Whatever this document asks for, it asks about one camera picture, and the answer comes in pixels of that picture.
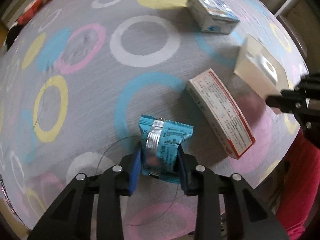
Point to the red white plush toy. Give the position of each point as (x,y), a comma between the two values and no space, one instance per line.
(29,12)

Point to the red white medicine box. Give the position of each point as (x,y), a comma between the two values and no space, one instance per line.
(222,113)

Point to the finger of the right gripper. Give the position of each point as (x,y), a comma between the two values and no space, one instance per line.
(277,103)

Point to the blue foil snack wrapper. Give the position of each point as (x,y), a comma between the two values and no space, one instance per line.
(160,139)

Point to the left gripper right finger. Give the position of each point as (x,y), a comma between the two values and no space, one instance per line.
(247,217)

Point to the white plastic tray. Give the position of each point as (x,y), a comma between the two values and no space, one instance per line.
(259,69)

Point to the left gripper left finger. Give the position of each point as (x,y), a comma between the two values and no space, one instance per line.
(70,215)

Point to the black plush toy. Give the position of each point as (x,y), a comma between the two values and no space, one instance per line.
(13,33)

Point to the blue white milk carton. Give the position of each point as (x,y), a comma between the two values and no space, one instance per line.
(213,16)

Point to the grey circle-patterned bed sheet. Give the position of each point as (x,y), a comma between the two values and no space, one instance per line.
(81,73)

